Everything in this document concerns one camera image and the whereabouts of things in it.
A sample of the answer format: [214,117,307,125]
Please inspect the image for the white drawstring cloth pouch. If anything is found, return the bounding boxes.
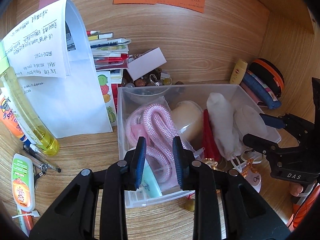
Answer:
[207,93,244,161]

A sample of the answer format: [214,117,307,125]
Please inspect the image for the yellow sunscreen bottle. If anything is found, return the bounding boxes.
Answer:
[229,59,248,85]

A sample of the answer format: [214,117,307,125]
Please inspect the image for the pink round macaron case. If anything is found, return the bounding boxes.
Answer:
[245,170,261,193]

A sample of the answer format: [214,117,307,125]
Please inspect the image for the red fabric pouch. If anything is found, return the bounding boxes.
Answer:
[202,109,222,163]

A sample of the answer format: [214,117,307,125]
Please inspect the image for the black pens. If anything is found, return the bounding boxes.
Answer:
[23,144,61,173]

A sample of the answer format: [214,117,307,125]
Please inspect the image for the stack of cards and booklets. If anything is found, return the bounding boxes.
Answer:
[87,31,131,84]

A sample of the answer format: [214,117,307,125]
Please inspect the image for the pink braided rope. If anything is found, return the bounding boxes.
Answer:
[125,103,188,184]

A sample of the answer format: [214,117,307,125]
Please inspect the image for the clear plastic storage bin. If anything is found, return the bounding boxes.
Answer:
[117,84,263,208]

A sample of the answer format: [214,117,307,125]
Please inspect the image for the white folded paper sheet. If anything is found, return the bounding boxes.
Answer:
[3,0,112,138]

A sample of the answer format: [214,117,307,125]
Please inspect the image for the orange sleeve forearm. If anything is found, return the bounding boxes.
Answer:
[287,183,319,231]

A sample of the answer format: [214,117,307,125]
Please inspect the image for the green yellow charm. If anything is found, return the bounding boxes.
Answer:
[184,198,195,212]

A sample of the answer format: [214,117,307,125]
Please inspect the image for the black orange round case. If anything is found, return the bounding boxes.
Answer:
[248,58,285,98]

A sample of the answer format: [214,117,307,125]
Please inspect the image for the yellow liquid spray bottle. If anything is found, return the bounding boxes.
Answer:
[1,44,60,155]

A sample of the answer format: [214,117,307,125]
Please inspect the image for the pink wallet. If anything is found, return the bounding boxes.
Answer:
[240,82,264,106]

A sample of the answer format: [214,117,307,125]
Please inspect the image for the cream round sponge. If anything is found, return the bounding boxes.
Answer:
[171,100,203,142]

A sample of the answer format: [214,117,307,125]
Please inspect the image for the fruit sticker sheet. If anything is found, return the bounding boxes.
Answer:
[97,71,117,127]

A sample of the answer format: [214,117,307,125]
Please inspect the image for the blue fabric pouch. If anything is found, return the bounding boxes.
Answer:
[242,71,281,109]

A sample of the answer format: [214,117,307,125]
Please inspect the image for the person right hand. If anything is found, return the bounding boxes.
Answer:
[289,183,304,197]

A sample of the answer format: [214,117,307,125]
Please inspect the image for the teal white lotion tube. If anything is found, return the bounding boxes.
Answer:
[141,160,162,198]

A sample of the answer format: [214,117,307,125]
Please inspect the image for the white orange OFF bottle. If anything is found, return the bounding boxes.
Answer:
[11,153,35,212]

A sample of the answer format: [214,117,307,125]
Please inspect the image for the orange braided cord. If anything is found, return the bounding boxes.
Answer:
[235,158,259,181]

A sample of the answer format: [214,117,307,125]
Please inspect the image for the orange purple tube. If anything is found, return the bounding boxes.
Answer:
[17,209,34,236]

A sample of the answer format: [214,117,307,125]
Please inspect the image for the pale pink round lid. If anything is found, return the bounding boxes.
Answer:
[234,105,268,140]

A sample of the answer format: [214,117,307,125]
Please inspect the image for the white small box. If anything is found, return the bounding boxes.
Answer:
[127,47,167,81]

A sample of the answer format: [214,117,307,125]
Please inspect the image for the orange sunscreen tube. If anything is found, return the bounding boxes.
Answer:
[1,93,31,146]

